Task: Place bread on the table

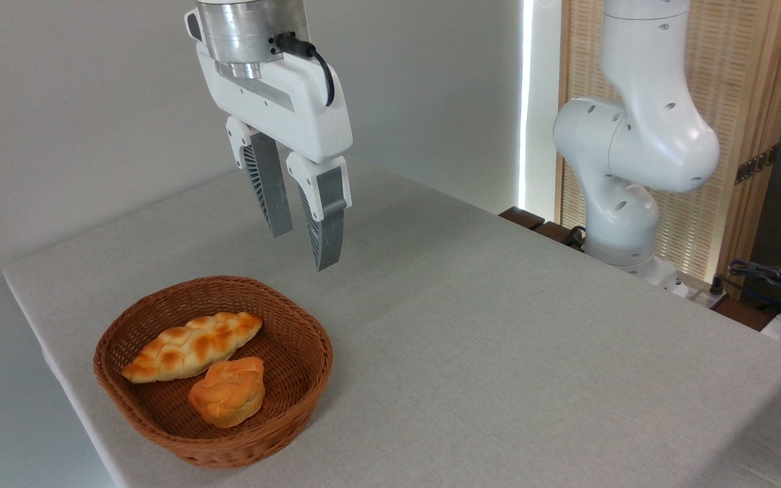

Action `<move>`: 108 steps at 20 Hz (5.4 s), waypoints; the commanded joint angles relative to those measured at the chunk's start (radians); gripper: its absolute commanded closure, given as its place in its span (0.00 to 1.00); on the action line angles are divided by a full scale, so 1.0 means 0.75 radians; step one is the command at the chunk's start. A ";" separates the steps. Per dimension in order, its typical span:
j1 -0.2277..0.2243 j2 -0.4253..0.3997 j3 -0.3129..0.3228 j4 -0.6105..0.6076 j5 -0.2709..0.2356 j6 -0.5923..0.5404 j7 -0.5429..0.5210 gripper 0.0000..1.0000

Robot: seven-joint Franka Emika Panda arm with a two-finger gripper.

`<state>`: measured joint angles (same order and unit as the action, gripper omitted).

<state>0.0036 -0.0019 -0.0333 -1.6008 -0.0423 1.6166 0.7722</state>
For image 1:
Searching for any dark metal screen hinge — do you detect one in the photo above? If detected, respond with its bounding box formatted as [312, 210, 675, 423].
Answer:
[735, 145, 779, 185]

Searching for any white power strip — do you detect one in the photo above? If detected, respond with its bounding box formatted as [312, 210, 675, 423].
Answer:
[662, 270, 730, 310]

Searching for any brown woven wicker basket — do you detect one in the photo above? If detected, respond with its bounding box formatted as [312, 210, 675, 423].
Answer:
[93, 275, 334, 470]

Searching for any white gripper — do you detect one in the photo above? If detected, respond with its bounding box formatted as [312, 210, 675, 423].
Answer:
[195, 42, 353, 272]

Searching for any grey fabric tablecloth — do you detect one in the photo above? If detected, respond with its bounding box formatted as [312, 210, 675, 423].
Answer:
[3, 155, 781, 488]

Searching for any white vertical light strip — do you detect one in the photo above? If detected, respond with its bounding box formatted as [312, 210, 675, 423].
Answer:
[517, 0, 535, 211]

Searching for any black cable bundle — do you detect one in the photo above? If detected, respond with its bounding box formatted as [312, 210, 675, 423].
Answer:
[710, 251, 781, 321]

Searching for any wooden rattan folding screen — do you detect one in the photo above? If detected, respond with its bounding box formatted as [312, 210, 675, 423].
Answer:
[556, 0, 781, 287]

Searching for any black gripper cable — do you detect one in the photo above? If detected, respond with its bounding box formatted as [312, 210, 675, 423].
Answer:
[270, 32, 336, 108]

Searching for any long braided bread loaf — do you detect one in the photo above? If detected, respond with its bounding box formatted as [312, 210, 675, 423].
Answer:
[121, 311, 263, 384]

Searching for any round orange bread bun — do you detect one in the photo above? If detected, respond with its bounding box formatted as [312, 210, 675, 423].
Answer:
[188, 357, 266, 429]

